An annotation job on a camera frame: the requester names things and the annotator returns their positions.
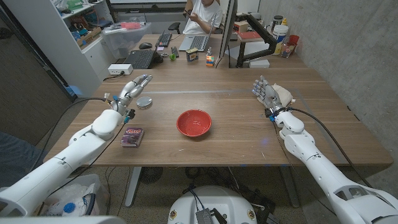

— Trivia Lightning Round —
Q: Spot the red bowl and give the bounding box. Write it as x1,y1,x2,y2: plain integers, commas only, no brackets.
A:
176,109,213,138

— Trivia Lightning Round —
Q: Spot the pink flat package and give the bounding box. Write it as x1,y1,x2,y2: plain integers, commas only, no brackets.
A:
120,21,142,30

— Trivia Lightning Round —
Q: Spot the black laptop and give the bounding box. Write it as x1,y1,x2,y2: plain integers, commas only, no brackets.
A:
123,49,156,70

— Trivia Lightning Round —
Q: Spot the beige folded cloth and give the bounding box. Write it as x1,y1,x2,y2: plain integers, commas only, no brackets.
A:
256,83,295,108

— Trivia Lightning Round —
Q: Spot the silver jar lid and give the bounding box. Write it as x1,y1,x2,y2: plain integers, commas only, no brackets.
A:
136,96,154,110

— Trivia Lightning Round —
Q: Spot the red book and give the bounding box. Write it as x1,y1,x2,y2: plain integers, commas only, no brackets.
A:
238,30,262,41

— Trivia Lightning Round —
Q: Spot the grey table leg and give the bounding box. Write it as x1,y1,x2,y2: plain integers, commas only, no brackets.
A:
279,166,301,208
124,167,142,208

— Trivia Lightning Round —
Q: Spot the silver laptop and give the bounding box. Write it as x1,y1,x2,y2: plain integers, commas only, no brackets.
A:
178,14,217,52

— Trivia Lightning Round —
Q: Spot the purple gelatin box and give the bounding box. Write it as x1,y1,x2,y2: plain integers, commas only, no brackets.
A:
120,126,145,148

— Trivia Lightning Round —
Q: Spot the clear plastic storage bin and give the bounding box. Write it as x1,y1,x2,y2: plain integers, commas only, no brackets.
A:
101,21,152,60

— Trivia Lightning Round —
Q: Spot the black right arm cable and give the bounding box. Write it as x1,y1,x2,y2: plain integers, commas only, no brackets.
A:
289,107,373,187

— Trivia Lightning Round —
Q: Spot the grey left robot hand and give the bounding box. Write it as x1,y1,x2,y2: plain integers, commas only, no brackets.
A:
109,73,154,116

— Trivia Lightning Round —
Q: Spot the black office chair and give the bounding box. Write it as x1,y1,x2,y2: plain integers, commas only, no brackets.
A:
168,22,182,35

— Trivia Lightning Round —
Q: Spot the small cardboard box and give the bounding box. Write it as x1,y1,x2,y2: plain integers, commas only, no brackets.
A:
233,21,249,34

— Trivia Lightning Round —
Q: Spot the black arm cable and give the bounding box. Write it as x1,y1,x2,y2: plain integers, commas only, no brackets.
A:
289,107,373,187
29,97,108,175

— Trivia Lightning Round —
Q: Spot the black keyboard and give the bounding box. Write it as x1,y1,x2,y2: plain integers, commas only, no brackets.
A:
155,30,173,48

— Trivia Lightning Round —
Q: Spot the small printed tin box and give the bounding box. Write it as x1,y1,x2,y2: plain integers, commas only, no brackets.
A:
185,47,200,62

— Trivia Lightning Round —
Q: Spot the black lidded thermos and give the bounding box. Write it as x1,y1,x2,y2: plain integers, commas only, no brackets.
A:
271,15,284,32

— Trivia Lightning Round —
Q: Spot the computer monitor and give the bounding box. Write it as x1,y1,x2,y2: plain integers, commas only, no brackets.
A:
218,0,239,59

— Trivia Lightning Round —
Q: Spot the person leg in jeans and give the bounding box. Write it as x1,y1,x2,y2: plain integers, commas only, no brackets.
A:
0,130,47,187

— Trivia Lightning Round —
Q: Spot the white shelf cabinet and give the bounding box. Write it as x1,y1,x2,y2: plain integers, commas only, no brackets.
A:
2,0,118,99

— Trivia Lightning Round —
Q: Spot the white power strip box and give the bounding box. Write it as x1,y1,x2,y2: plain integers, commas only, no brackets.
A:
107,63,134,76

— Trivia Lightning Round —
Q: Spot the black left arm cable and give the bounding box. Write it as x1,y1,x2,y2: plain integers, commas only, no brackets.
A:
29,97,108,175

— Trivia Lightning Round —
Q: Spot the flat white box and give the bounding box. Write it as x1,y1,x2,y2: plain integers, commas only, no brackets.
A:
248,58,271,69

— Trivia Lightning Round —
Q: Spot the person in white shirt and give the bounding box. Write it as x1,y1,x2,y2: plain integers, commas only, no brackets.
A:
182,0,224,35

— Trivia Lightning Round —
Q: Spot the white robot torso base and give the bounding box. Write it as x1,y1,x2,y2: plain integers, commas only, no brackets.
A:
167,185,258,224

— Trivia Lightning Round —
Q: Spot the white plastic tub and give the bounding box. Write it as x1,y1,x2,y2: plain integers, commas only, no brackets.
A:
272,24,290,44

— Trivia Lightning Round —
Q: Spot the cardboard box with clutter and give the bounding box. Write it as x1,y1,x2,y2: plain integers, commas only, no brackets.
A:
76,26,103,47

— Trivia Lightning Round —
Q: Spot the black floor fan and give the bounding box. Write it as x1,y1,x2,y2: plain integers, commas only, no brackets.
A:
139,167,164,184

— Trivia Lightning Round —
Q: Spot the clear glass jar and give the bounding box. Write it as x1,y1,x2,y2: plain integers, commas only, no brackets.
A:
280,42,296,58

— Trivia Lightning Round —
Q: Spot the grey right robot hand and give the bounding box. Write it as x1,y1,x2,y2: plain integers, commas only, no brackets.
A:
251,75,289,116

